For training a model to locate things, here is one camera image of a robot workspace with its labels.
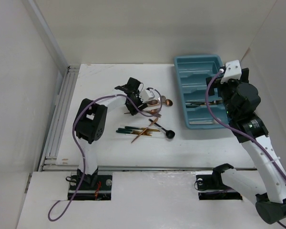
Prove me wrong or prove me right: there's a copper chopstick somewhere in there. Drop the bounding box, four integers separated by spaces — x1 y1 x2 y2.
131 128 153 144

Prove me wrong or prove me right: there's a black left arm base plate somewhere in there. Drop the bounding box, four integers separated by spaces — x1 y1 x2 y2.
65 173 112 201

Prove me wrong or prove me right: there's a copper fork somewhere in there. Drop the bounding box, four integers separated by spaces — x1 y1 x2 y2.
149 114 161 126
123 108 162 115

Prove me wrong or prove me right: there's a black fork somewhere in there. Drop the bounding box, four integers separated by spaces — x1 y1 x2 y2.
185 100 223 107

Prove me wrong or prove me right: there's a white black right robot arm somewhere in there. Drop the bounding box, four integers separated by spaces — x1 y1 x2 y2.
205 67 286 224

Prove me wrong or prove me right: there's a black spoon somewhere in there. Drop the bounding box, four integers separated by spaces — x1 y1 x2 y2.
155 123 175 139

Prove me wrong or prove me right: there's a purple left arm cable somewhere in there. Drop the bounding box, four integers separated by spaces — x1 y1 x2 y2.
48 88 162 223

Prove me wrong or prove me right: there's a blue plastic cutlery tray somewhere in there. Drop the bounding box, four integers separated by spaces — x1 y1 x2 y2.
174 54 223 130

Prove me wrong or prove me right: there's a copper spoon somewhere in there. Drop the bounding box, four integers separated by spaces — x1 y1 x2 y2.
146 99 173 109

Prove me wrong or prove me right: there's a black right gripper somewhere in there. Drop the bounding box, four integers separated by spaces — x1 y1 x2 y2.
206 68 249 119

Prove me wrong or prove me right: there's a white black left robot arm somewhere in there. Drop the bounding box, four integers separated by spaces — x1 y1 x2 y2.
72 77 143 189

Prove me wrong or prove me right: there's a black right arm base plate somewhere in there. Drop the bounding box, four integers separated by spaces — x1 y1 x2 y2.
194 174 243 200

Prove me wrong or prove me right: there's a silver spoon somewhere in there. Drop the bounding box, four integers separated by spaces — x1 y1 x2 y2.
157 95 166 104

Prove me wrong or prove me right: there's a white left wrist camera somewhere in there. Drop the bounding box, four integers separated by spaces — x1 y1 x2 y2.
139 89 155 103

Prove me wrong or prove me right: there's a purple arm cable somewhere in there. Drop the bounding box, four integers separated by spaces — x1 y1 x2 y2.
48 88 162 223
204 69 286 229

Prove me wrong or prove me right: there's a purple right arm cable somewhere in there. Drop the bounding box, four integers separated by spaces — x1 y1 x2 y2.
204 69 286 229

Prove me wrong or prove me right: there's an aluminium frame rail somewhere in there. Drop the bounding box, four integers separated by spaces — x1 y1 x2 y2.
37 66 80 172

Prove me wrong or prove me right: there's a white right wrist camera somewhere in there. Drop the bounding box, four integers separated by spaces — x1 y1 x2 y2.
221 60 242 84

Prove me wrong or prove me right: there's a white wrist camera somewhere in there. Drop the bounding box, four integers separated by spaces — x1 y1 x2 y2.
139 89 155 103
221 60 242 84

